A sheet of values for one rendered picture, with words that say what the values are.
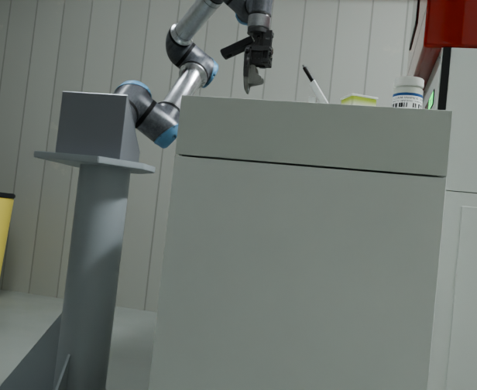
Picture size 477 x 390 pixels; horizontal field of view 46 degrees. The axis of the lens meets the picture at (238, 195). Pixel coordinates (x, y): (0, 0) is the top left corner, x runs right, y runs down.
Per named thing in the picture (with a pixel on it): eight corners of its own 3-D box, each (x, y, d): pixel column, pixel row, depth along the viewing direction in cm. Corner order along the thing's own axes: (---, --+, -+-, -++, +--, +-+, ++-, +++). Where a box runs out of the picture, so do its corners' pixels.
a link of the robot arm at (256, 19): (245, 12, 183) (251, 22, 191) (245, 26, 183) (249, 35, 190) (269, 13, 181) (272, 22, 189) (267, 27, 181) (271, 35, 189)
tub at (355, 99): (362, 126, 153) (365, 102, 153) (375, 122, 145) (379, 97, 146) (337, 122, 151) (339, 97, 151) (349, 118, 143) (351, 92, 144)
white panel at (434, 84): (413, 204, 234) (421, 110, 236) (438, 189, 155) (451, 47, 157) (405, 203, 235) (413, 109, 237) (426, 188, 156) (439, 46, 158)
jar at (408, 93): (419, 121, 139) (423, 84, 139) (422, 116, 132) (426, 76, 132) (389, 120, 140) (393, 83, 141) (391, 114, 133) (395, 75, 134)
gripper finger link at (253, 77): (259, 92, 181) (262, 63, 181) (241, 90, 182) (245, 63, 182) (261, 94, 184) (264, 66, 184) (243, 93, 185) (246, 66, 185)
